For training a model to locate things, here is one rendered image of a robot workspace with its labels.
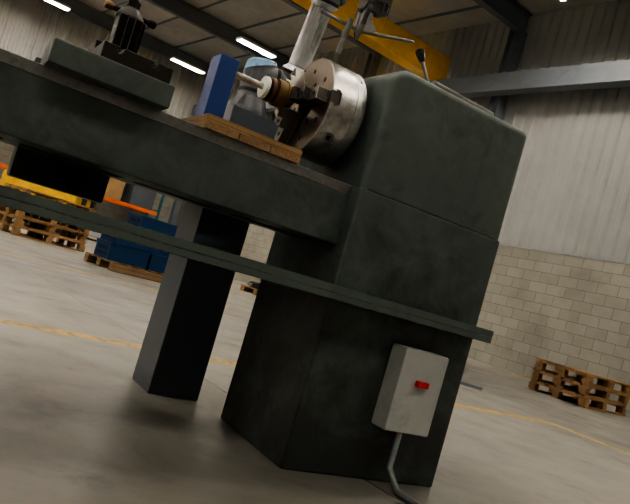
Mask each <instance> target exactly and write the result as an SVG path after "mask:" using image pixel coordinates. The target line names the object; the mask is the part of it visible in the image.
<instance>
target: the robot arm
mask: <svg viewBox="0 0 630 504"><path fill-rule="evenodd" d="M346 1H347V0H311V2H312V4H311V7H310V9H309V12H308V14H307V17H306V19H305V22H304V24H303V27H302V30H301V32H300V35H299V37H298V40H297V42H296V45H295V47H294V50H293V52H292V55H291V57H290V60H289V62H288V63H287V64H285V65H283V67H282V69H281V70H280V69H278V68H276V67H277V63H276V62H274V61H273V60H270V59H267V58H261V57H252V58H249V59H248V60H247V63H246V65H245V67H244V72H243V74H244V75H247V76H249V77H251V78H253V79H255V80H258V81H260V82H261V80H262V79H263V77H265V76H268V77H274V78H276V79H281V80H283V81H284V80H285V79H288V77H289V75H290V74H291V73H292V71H293V70H294V69H295V68H298V69H300V70H302V71H305V70H306V67H308V66H309V65H310V64H311V63H312V61H313V59H314V56H315V54H316V51H317V49H318V46H319V44H320V41H321V39H322V36H323V34H324V31H325V29H326V27H327V24H328V22H329V19H330V18H329V17H327V16H325V15H323V14H321V10H324V11H326V12H328V13H330V14H332V13H333V12H334V11H336V10H338V7H341V6H344V5H345V3H346ZM392 2H393V0H360V1H359V5H358V8H357V11H356V14H355V19H354V26H355V27H357V29H356V31H354V30H353V35H354V40H358V39H359V37H360V35H361V33H362V32H367V33H374V32H375V31H376V27H375V25H374V24H373V23H372V20H373V17H375V18H377V19H379V18H383V17H386V16H387V17H388V14H389V11H390V8H391V5H392ZM388 9H389V10H388ZM387 11H388V12H387ZM257 89H258V88H257V87H255V86H252V85H250V84H248V83H246V82H243V81H241V82H240V85H239V88H238V92H237V94H236V95H235V97H234V98H233V99H232V101H231V102H230V104H229V106H230V105H236V106H239V107H241V108H243V109H246V110H248V111H250V112H253V113H255V114H257V115H260V116H262V117H264V118H266V101H263V100H262V99H261V98H260V97H258V96H257Z"/></svg>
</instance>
